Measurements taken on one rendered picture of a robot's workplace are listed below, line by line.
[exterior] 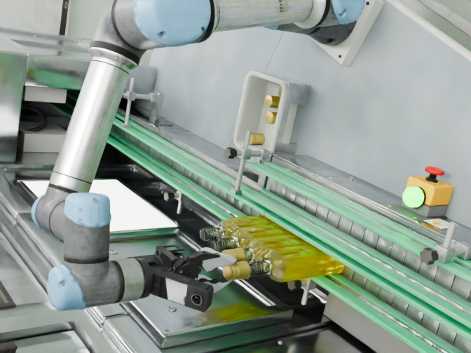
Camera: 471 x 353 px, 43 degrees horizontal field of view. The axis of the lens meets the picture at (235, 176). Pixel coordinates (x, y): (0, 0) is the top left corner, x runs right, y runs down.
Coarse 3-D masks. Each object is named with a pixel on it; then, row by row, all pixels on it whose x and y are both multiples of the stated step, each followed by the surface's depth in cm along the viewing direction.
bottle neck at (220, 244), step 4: (216, 240) 130; (220, 240) 129; (224, 240) 130; (228, 240) 131; (232, 240) 131; (236, 240) 132; (216, 244) 131; (220, 244) 129; (224, 244) 129; (228, 244) 130; (232, 244) 131; (236, 244) 131; (216, 248) 131; (220, 248) 129; (224, 248) 129; (228, 248) 130; (232, 248) 131; (236, 248) 132
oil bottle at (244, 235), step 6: (240, 228) 135; (246, 228) 135; (252, 228) 136; (258, 228) 137; (264, 228) 138; (270, 228) 138; (276, 228) 139; (282, 228) 140; (234, 234) 133; (240, 234) 132; (246, 234) 132; (252, 234) 133; (258, 234) 133; (264, 234) 134; (270, 234) 135; (276, 234) 136; (282, 234) 137; (288, 234) 138; (240, 240) 132; (246, 240) 131; (240, 246) 132; (246, 246) 132
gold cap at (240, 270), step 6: (234, 264) 118; (240, 264) 119; (246, 264) 119; (228, 270) 118; (234, 270) 117; (240, 270) 118; (246, 270) 119; (228, 276) 118; (234, 276) 117; (240, 276) 118; (246, 276) 119
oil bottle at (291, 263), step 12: (276, 252) 125; (288, 252) 127; (300, 252) 128; (312, 252) 129; (324, 252) 131; (276, 264) 123; (288, 264) 124; (300, 264) 126; (312, 264) 128; (324, 264) 131; (336, 264) 133; (276, 276) 123; (288, 276) 125; (300, 276) 127; (312, 276) 130
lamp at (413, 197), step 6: (414, 186) 126; (408, 192) 125; (414, 192) 124; (420, 192) 124; (408, 198) 125; (414, 198) 124; (420, 198) 124; (408, 204) 125; (414, 204) 124; (420, 204) 125
